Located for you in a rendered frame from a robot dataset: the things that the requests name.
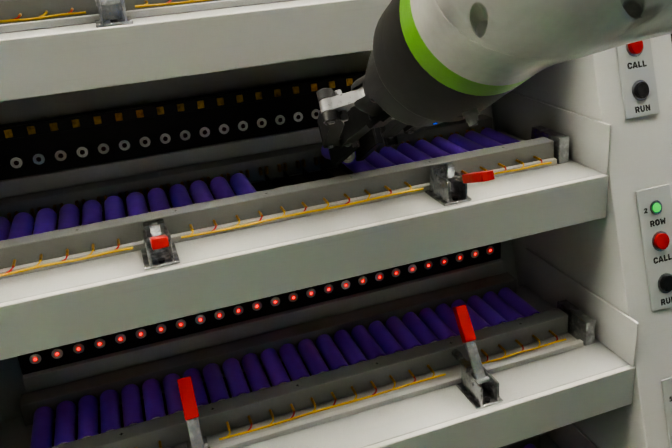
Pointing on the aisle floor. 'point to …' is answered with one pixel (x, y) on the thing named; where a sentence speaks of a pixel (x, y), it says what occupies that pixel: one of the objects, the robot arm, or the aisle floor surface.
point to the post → (615, 228)
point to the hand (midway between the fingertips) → (353, 139)
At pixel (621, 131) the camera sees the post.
